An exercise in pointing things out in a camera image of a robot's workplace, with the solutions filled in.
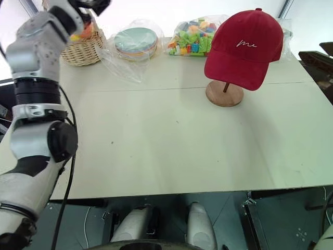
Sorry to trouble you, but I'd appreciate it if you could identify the red baseball cap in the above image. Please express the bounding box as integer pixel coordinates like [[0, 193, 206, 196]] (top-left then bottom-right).
[[203, 7, 285, 91]]

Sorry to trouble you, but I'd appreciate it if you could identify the woven wicker basket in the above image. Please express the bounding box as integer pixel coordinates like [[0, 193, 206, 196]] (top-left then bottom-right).
[[60, 25, 108, 67]]

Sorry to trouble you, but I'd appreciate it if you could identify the empty clear plastic bag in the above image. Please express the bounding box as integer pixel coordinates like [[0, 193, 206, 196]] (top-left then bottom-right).
[[275, 18, 295, 63]]

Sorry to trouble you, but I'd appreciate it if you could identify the wooden hat stand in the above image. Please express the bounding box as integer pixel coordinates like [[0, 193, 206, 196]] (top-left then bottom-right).
[[205, 80, 245, 108]]

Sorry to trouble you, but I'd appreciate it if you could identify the stack of pastel plates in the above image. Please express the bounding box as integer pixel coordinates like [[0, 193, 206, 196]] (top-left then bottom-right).
[[113, 27, 159, 62]]

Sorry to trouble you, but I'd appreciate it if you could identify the orange toy fruit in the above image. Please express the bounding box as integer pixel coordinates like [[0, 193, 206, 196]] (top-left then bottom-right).
[[79, 24, 95, 39]]

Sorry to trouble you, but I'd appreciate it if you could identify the black metal table frame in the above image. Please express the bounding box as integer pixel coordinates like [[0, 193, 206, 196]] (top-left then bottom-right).
[[241, 186, 333, 250]]

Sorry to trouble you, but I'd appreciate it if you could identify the white rounded robot leg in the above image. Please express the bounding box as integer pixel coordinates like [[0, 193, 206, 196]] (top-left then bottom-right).
[[185, 201, 218, 250], [110, 204, 157, 244]]

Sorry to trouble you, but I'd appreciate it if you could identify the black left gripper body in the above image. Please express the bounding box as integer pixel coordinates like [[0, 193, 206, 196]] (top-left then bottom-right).
[[77, 0, 111, 17]]

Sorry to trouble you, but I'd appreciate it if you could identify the dark rounded robot waist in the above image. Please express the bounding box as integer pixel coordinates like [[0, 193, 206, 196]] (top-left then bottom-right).
[[90, 240, 217, 250]]

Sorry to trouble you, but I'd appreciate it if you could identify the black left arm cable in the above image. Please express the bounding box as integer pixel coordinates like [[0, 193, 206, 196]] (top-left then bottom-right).
[[50, 84, 79, 250]]

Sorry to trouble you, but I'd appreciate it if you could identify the thin white floor cable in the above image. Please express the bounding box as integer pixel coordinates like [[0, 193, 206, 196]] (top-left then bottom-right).
[[83, 205, 91, 242]]

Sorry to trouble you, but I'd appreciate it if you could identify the bag of colourful building blocks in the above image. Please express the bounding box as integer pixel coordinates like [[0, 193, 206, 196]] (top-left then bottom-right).
[[166, 14, 230, 59]]

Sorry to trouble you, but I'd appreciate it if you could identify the dark brown furniture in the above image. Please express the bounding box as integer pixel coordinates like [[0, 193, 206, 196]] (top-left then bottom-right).
[[297, 41, 333, 105]]

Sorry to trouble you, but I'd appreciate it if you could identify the clear plastic plate bag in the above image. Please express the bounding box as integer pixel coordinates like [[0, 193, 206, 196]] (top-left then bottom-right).
[[97, 18, 166, 84]]

